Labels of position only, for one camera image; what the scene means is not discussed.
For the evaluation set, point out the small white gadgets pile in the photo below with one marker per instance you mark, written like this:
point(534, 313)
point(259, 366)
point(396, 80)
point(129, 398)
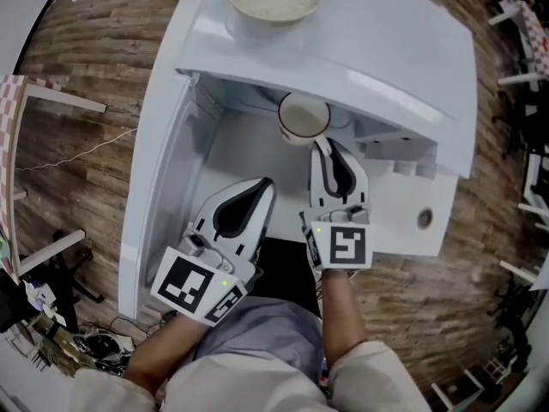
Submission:
point(45, 303)

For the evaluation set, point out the white microwave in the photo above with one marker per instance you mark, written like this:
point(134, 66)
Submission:
point(377, 45)

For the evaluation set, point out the person's right forearm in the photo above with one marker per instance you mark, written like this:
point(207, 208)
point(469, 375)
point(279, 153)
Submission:
point(343, 311)

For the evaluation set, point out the checkered cloth white table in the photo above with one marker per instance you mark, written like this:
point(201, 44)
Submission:
point(534, 32)

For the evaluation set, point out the checkered cloth wooden table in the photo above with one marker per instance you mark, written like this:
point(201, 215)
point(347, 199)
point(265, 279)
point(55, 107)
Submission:
point(8, 114)

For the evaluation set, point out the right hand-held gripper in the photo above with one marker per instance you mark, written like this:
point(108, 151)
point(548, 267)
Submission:
point(343, 247)

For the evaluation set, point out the person's cream shirt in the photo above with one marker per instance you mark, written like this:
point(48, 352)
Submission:
point(257, 393)

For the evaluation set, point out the person's black trousers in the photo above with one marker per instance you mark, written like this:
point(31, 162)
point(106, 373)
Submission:
point(287, 277)

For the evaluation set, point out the white cup with red print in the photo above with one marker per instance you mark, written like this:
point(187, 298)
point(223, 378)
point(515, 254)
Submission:
point(302, 116)

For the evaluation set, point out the person's grey shorts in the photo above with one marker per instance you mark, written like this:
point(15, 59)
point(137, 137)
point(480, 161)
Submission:
point(261, 333)

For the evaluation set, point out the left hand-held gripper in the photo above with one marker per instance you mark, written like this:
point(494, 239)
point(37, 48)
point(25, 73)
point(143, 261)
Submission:
point(184, 288)

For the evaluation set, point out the black stool frame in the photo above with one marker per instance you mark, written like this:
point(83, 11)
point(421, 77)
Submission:
point(64, 277)

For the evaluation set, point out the person's left forearm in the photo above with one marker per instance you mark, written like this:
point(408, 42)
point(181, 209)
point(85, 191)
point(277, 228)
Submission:
point(163, 354)

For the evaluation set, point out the small white table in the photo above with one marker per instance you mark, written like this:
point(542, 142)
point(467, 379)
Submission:
point(399, 238)

